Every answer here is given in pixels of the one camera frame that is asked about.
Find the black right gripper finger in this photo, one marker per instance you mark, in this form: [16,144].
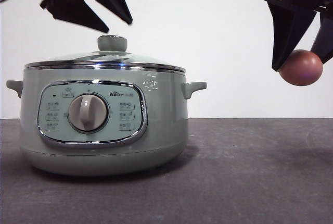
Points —
[286,28]
[325,36]

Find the brown egg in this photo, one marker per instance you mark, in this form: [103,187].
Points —
[303,69]

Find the glass lid with green knob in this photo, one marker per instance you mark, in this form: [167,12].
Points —
[112,43]

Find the sage green electric cooking pot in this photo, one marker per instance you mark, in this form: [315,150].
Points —
[161,119]

